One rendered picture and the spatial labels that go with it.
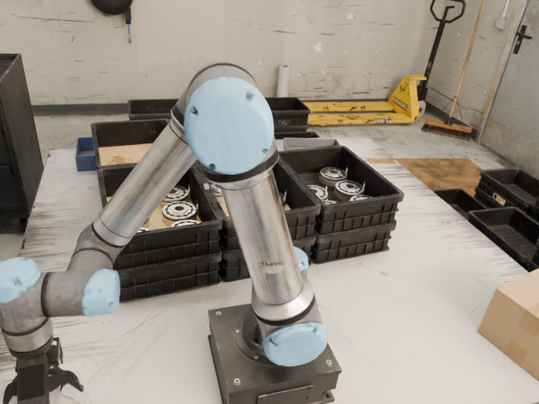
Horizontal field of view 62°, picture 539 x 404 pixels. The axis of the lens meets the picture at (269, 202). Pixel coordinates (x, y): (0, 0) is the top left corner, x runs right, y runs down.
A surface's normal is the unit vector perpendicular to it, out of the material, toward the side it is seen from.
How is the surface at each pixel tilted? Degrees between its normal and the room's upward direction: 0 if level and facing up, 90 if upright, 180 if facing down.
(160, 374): 0
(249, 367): 2
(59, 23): 90
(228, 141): 81
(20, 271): 0
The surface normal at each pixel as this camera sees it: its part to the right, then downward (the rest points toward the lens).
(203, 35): 0.28, 0.51
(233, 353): 0.05, -0.87
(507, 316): -0.86, 0.20
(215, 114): 0.11, 0.38
